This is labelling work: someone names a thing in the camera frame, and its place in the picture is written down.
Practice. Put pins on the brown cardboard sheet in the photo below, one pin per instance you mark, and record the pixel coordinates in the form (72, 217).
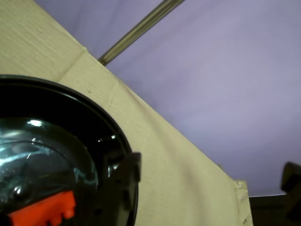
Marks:
(164, 164)

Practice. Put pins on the red lego block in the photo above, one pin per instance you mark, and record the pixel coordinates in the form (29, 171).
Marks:
(44, 212)

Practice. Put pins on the black round plastic bowl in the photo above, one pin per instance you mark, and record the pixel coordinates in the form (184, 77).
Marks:
(58, 131)

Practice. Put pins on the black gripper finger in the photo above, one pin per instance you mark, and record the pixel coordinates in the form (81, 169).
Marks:
(127, 179)
(292, 186)

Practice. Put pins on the metallic pole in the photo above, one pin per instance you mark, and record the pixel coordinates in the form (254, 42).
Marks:
(138, 30)

